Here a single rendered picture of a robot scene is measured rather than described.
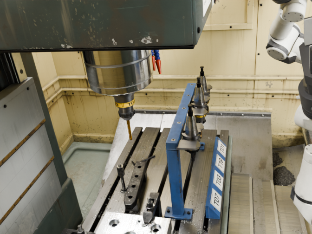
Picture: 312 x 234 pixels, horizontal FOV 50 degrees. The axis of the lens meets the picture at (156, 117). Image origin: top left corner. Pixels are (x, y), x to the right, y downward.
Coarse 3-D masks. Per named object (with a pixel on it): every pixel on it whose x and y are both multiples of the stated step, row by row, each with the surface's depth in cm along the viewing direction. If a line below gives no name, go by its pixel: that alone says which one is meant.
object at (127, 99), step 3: (132, 96) 82; (117, 99) 82; (120, 99) 81; (123, 99) 81; (126, 99) 81; (129, 99) 82; (132, 99) 83; (117, 102) 82; (120, 102) 82; (123, 102) 82; (126, 102) 82; (132, 105) 83
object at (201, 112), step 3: (192, 108) 127; (195, 108) 126; (198, 108) 126; (201, 108) 126; (204, 108) 126; (195, 111) 124; (198, 111) 124; (201, 111) 124; (204, 111) 124; (207, 111) 124; (195, 114) 123; (198, 114) 122; (201, 114) 122; (204, 114) 122
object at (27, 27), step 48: (0, 0) 65; (48, 0) 62; (96, 0) 60; (144, 0) 58; (192, 0) 57; (0, 48) 70; (48, 48) 68; (96, 48) 65; (144, 48) 63; (192, 48) 61
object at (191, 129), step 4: (188, 116) 106; (192, 116) 106; (188, 120) 106; (192, 120) 106; (188, 124) 107; (192, 124) 107; (196, 124) 108; (188, 128) 108; (192, 128) 107; (196, 128) 108; (188, 132) 108; (192, 132) 108; (196, 132) 108
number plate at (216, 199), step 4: (212, 188) 125; (212, 192) 123; (216, 192) 125; (212, 196) 121; (216, 196) 123; (220, 196) 125; (212, 200) 120; (216, 200) 122; (220, 200) 124; (212, 204) 119; (216, 204) 120; (220, 204) 122; (216, 208) 119; (220, 208) 120
